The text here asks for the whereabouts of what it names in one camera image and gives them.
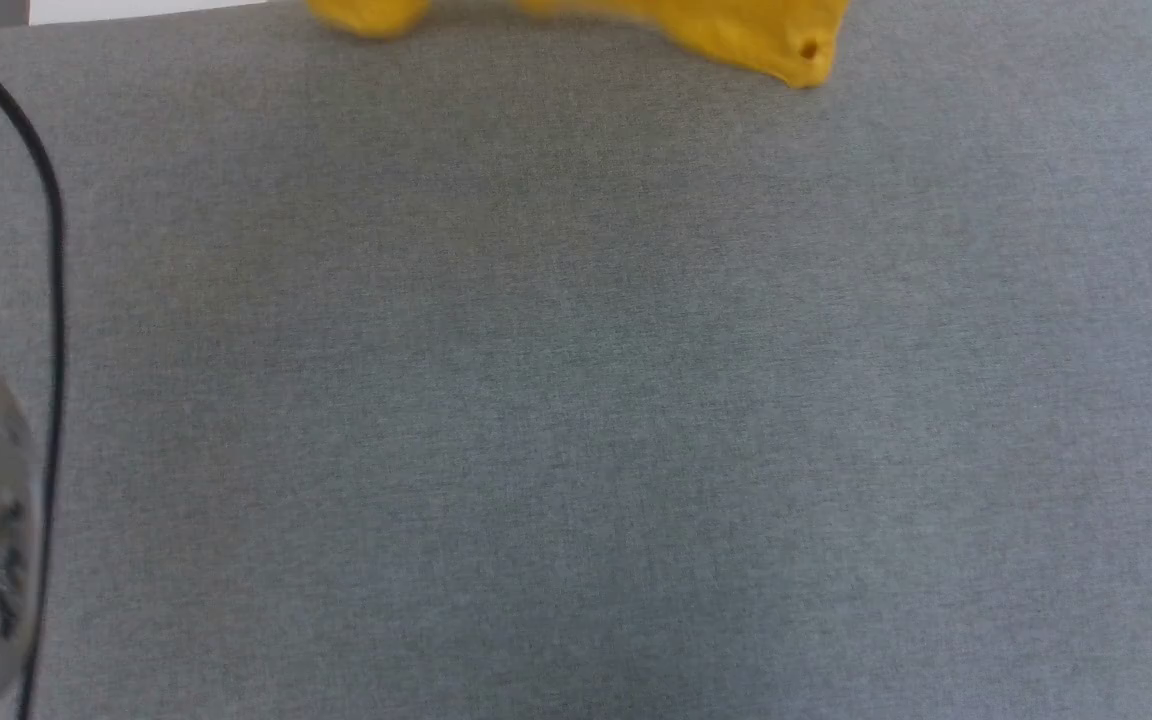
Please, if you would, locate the yellow garment with white print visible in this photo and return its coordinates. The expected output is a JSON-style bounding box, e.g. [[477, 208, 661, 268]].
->
[[306, 0, 852, 90]]

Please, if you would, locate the grey fabric sofa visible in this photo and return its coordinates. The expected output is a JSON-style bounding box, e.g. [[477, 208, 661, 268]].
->
[[0, 0, 1152, 720]]

